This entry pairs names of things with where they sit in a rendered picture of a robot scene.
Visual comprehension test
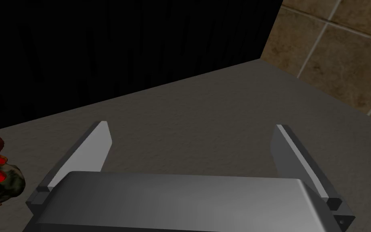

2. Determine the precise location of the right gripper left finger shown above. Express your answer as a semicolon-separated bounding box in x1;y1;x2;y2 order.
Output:
36;120;113;194

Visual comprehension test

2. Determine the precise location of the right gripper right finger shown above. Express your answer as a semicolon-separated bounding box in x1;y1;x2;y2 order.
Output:
270;124;343;204

